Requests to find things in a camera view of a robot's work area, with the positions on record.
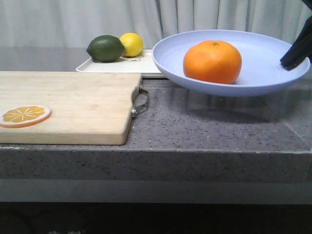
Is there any orange slice coaster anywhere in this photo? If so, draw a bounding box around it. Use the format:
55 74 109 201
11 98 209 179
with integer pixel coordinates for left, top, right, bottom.
0 105 52 128

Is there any green lime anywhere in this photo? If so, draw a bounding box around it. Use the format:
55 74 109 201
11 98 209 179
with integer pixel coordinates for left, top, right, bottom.
86 35 125 62

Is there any light blue plate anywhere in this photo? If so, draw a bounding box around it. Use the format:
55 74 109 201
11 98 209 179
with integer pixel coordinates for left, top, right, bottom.
152 30 311 97

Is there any orange fruit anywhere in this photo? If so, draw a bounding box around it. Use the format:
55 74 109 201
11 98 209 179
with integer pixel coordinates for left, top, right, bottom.
183 40 242 84

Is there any yellow lemon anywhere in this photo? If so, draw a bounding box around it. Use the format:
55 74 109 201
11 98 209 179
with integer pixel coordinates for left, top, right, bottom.
120 32 143 57

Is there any wooden cutting board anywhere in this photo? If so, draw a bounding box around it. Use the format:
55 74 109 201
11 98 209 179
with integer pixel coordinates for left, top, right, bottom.
0 71 141 145

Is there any cream white tray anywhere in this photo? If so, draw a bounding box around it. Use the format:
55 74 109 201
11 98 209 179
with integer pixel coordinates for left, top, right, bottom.
76 50 164 78

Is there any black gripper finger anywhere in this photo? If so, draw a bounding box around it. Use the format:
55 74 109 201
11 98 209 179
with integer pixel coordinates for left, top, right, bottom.
280 17 312 71

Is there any grey curtain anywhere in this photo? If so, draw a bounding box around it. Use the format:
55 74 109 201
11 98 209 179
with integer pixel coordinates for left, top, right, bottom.
0 0 312 48

